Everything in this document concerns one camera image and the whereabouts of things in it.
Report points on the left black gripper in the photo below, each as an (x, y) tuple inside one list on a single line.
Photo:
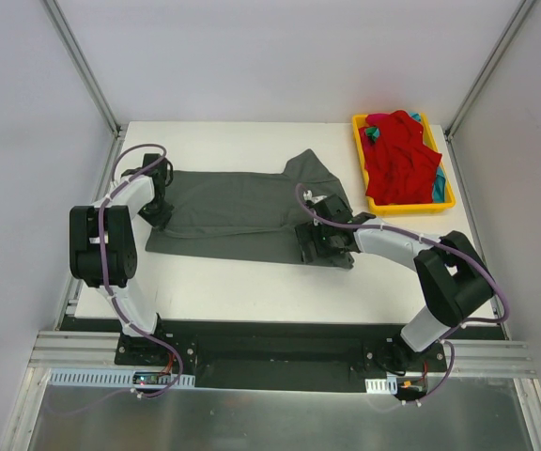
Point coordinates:
[(159, 213)]

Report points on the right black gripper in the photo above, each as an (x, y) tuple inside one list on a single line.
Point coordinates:
[(310, 243)]

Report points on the dark grey t shirt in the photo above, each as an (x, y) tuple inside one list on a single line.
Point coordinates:
[(242, 215)]

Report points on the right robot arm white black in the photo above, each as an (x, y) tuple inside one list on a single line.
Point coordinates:
[(453, 279)]

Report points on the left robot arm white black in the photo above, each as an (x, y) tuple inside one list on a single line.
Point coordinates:
[(103, 250)]

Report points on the red t shirt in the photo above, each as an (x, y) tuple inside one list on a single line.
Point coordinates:
[(399, 160)]

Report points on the teal t shirt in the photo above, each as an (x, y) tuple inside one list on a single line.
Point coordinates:
[(439, 185)]

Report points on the magenta t shirt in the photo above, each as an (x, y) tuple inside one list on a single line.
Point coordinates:
[(373, 119)]

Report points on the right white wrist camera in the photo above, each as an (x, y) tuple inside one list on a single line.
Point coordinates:
[(310, 199)]

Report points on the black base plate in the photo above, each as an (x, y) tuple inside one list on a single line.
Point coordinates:
[(307, 357)]

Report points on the right white cable duct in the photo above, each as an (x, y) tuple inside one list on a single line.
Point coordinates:
[(384, 386)]

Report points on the white cable duct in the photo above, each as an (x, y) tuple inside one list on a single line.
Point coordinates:
[(384, 386), (114, 378)]

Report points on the left aluminium frame post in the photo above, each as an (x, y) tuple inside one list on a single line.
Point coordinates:
[(72, 46)]

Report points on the aluminium frame post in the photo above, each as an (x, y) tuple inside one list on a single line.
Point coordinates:
[(72, 46), (519, 17)]

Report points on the front aluminium rail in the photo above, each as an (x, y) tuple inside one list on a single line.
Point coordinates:
[(473, 358)]

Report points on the left white cable duct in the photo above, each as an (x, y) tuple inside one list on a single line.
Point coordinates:
[(114, 378)]

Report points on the right aluminium frame post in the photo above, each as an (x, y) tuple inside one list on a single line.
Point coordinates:
[(519, 17)]

